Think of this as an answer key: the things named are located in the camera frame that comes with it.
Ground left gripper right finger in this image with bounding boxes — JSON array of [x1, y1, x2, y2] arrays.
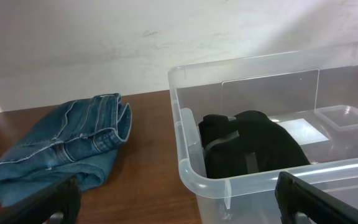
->
[[275, 172, 358, 224]]

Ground black garment with bands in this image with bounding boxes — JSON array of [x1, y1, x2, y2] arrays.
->
[[198, 110, 310, 179]]

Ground clear plastic storage bin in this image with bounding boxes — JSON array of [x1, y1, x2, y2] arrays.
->
[[167, 39, 358, 224]]

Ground white label in bin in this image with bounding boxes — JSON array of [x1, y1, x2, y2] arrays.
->
[[278, 119, 329, 146]]

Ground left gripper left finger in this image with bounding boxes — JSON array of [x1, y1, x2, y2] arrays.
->
[[0, 175, 81, 224]]

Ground dark blue jeans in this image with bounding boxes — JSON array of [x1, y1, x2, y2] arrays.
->
[[0, 93, 132, 207]]

